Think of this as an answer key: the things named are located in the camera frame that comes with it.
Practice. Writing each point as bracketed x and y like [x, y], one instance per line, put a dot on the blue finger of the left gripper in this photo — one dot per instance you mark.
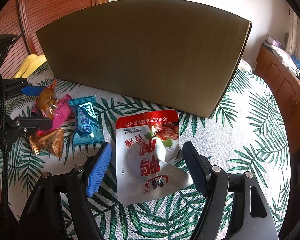
[32, 90]

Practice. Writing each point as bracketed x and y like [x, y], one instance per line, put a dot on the stack of papers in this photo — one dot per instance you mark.
[290, 61]

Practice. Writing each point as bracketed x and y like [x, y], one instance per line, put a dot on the orange clear candy wrapper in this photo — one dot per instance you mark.
[46, 101]

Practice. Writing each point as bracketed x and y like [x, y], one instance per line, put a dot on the wooden louvered wardrobe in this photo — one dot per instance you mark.
[24, 18]

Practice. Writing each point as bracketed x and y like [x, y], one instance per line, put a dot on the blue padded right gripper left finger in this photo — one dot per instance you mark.
[96, 167]

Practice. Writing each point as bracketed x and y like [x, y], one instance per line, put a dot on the gold brown candy wrapper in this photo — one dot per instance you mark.
[52, 141]

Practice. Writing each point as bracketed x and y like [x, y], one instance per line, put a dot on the blue candy wrapper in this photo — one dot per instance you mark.
[87, 127]

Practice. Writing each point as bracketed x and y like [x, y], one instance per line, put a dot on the pink candy wrapper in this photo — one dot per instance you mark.
[62, 113]

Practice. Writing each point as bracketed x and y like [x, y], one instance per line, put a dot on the brown cardboard box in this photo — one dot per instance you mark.
[175, 53]

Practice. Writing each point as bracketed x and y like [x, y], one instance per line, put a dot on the yellow plush toy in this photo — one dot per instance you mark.
[29, 65]

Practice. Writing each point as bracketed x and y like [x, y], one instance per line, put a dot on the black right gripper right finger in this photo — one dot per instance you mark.
[199, 168]

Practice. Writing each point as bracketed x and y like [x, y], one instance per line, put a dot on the silver red snack pouch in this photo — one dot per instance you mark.
[147, 146]

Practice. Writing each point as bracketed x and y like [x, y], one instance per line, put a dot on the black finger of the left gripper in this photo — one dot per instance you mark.
[36, 123]

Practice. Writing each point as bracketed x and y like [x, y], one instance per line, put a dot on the long wooden sideboard cabinet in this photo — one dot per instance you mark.
[286, 89]

